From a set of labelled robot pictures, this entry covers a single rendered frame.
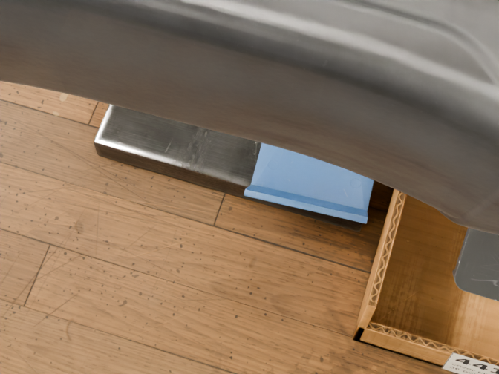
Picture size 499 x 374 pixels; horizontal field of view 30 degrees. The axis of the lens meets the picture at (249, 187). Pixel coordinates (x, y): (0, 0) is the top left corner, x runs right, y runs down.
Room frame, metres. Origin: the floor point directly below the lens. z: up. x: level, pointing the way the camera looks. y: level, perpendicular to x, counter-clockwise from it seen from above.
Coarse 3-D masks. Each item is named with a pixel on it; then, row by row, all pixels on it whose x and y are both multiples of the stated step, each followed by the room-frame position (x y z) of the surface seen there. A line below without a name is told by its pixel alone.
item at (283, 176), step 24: (264, 144) 0.25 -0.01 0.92; (264, 168) 0.23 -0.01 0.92; (288, 168) 0.23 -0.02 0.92; (312, 168) 0.23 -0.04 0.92; (336, 168) 0.23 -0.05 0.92; (264, 192) 0.21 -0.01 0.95; (288, 192) 0.22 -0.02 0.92; (312, 192) 0.22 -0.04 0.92; (336, 192) 0.22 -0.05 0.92; (360, 192) 0.22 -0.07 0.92; (336, 216) 0.19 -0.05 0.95; (360, 216) 0.19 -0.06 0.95
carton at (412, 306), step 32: (384, 224) 0.20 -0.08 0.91; (416, 224) 0.21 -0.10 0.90; (448, 224) 0.21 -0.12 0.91; (384, 256) 0.16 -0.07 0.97; (416, 256) 0.19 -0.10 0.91; (448, 256) 0.19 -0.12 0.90; (384, 288) 0.17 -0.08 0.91; (416, 288) 0.17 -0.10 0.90; (448, 288) 0.17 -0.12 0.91; (384, 320) 0.15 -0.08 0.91; (416, 320) 0.15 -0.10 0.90; (448, 320) 0.15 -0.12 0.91; (480, 320) 0.15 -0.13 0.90; (416, 352) 0.13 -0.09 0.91; (448, 352) 0.12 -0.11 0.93; (480, 352) 0.13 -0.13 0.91
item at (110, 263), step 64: (0, 128) 0.27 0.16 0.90; (64, 128) 0.27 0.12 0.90; (0, 192) 0.22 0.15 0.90; (64, 192) 0.22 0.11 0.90; (128, 192) 0.23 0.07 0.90; (192, 192) 0.23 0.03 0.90; (384, 192) 0.23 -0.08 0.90; (0, 256) 0.18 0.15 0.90; (64, 256) 0.18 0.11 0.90; (128, 256) 0.18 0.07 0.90; (192, 256) 0.18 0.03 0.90; (256, 256) 0.19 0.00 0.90; (320, 256) 0.19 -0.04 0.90; (0, 320) 0.14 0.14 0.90; (64, 320) 0.14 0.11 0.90; (128, 320) 0.14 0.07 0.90; (192, 320) 0.15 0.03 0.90; (256, 320) 0.15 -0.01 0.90; (320, 320) 0.15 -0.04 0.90
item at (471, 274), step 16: (464, 240) 0.14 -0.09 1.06; (480, 240) 0.14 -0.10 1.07; (496, 240) 0.13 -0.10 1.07; (464, 256) 0.13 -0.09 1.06; (480, 256) 0.13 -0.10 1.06; (496, 256) 0.13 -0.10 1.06; (464, 272) 0.12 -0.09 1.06; (480, 272) 0.12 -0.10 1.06; (496, 272) 0.12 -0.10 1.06; (464, 288) 0.12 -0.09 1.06; (480, 288) 0.12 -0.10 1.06; (496, 288) 0.12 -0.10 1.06
